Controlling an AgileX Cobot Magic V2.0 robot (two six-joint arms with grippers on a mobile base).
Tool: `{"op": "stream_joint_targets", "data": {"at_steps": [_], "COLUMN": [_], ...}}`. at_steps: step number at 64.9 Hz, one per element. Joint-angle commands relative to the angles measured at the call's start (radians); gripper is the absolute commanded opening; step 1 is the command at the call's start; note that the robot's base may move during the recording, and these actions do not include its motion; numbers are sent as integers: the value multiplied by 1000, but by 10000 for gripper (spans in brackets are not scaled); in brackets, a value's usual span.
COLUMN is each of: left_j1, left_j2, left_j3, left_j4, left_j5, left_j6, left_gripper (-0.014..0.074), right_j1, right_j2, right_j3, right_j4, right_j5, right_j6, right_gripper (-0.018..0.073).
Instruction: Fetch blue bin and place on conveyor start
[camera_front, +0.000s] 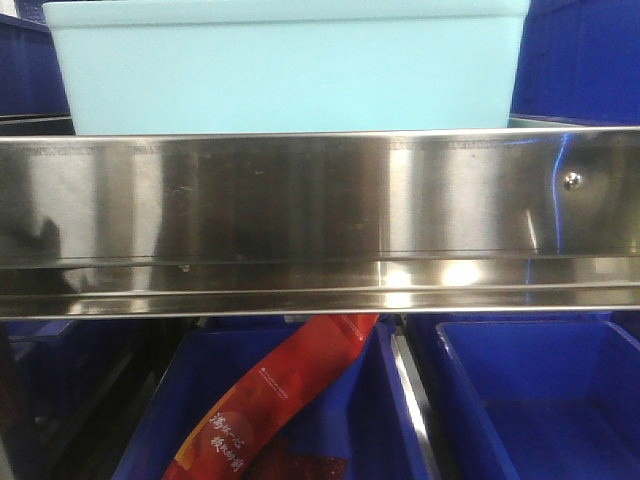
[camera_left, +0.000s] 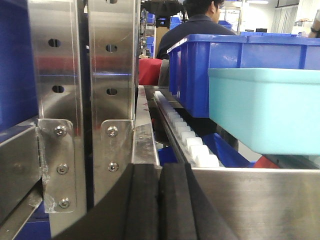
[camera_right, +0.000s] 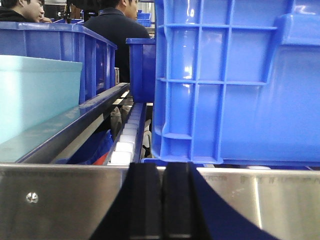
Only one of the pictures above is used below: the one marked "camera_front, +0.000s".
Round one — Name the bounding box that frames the dark blue bin upper right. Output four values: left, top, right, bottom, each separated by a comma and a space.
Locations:
511, 1, 639, 125

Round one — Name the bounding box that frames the dark blue bin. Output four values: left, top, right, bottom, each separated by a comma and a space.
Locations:
4, 320, 138, 417
1, 14, 69, 116
511, 1, 639, 125
406, 313, 639, 479
113, 316, 430, 479

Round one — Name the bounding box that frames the shelf rail screw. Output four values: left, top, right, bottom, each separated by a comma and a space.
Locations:
563, 172, 583, 191

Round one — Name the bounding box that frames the light blue plastic bin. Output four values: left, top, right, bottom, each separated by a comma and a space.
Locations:
43, 1, 530, 135

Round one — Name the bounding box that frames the dark blue bin lower right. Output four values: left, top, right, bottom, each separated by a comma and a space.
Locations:
406, 313, 639, 479

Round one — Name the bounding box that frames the stainless steel shelf rail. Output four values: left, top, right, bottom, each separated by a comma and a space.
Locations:
1, 127, 639, 319

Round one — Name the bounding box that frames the dark blue bin lower centre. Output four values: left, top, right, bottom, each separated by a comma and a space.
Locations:
113, 316, 430, 479

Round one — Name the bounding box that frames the dark blue bin lower left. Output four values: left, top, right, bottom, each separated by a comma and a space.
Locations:
4, 320, 138, 417

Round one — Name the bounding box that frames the dark blue bin upper left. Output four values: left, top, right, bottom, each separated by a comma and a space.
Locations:
1, 14, 69, 116

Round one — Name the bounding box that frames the red snack bag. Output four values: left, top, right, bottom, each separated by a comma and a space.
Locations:
163, 313, 379, 479

